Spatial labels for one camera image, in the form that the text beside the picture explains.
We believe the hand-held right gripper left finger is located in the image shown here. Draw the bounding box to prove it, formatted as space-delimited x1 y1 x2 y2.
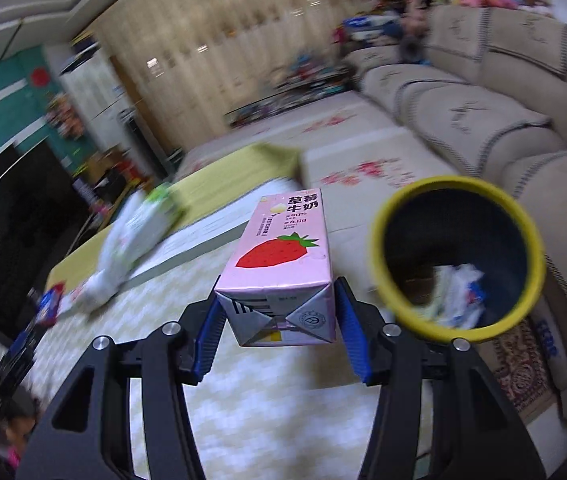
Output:
16 292 226 480

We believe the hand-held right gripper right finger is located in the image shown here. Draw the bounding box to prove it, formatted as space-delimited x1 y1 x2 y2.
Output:
333 277 531 480

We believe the pink strawberry milk carton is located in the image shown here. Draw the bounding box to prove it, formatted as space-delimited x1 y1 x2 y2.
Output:
213 190 339 348

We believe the yellow rimmed black trash bin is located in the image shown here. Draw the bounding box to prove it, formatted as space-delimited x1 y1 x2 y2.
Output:
368 175 547 343

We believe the crumpled white tissue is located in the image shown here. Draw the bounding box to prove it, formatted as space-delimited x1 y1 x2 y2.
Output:
84 195 164 312

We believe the green capped white bottle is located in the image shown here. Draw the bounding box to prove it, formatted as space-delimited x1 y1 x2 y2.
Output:
142 182 187 242

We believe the red blue snack packet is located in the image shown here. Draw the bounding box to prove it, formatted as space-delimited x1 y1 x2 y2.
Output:
34 282 67 327

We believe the patterned floor rug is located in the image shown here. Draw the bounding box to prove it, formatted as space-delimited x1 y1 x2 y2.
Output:
483 316 563 427

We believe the floral cloth covered table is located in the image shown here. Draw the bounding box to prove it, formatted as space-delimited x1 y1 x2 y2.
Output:
173 92 465 202

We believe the tower fan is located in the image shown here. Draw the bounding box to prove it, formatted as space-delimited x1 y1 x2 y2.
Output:
120 109 170 182

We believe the black television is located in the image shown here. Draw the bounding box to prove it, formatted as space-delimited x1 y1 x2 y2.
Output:
0 137 95 313

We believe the beige sofa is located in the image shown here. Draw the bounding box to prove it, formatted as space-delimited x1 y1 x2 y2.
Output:
347 2 567 422

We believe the low shelf with toys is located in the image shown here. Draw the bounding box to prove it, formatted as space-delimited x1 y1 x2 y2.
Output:
224 54 360 129

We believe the artificial flower decoration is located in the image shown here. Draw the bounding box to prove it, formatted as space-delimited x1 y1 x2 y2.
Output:
44 91 87 142

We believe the white standing air conditioner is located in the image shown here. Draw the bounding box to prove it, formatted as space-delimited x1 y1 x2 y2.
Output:
60 51 135 162

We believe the cream patterned curtain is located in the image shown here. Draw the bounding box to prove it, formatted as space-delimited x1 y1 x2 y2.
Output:
88 0 395 162

